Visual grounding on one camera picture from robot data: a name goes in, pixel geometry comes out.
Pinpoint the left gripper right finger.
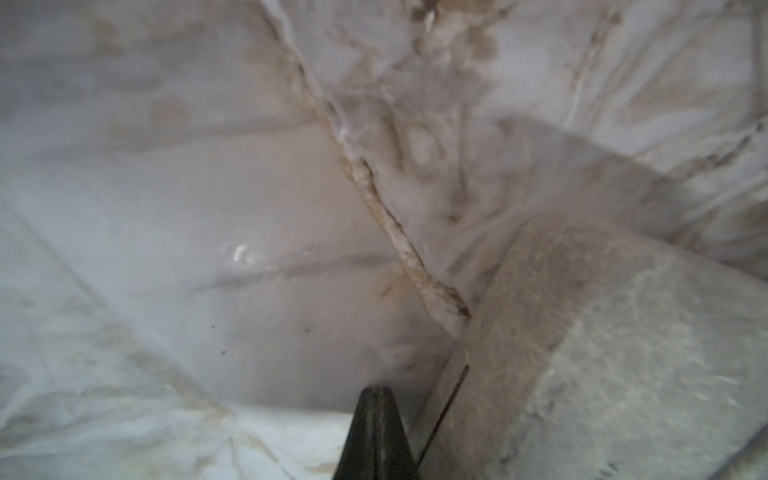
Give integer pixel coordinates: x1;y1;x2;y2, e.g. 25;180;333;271
376;387;419;480

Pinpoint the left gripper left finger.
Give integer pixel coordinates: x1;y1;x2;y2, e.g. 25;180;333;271
332;387;378;480

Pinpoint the mint green glasses case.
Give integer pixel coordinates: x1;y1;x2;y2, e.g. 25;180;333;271
710;425;768;480

